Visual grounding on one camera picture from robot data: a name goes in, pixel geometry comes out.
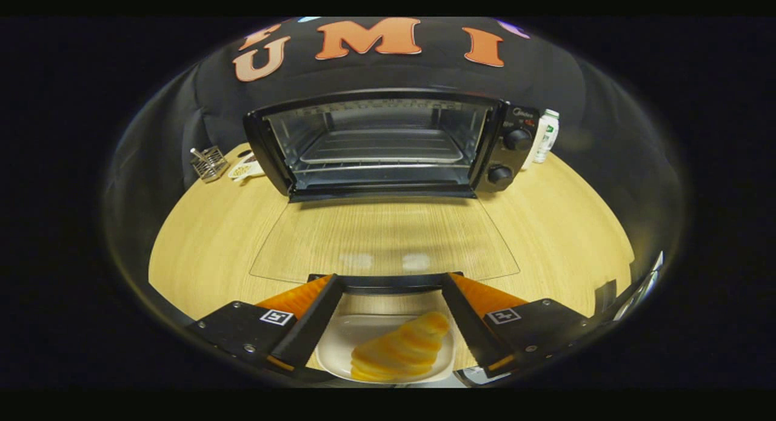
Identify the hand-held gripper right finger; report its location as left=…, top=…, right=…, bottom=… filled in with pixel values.
left=441, top=272, right=598, bottom=379

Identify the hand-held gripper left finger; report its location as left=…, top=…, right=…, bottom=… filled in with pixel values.
left=187, top=274, right=346, bottom=371

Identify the yellow croissant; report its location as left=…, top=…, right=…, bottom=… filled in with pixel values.
left=350, top=312, right=451, bottom=383

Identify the black toaster oven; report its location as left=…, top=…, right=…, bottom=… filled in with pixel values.
left=244, top=89, right=541, bottom=295

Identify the white pop-up toaster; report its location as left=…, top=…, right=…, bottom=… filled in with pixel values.
left=523, top=119, right=546, bottom=170

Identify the white plate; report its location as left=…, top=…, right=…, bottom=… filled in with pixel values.
left=315, top=314, right=457, bottom=386

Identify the small white patterned dish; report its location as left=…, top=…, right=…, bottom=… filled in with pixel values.
left=228, top=156, right=266, bottom=183

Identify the white bottle green label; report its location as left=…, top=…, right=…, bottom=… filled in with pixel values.
left=533, top=109, right=560, bottom=164

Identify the black backdrop cloth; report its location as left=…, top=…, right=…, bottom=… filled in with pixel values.
left=181, top=18, right=590, bottom=192

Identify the metal wire basket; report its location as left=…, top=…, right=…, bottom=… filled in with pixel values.
left=190, top=146, right=230, bottom=184

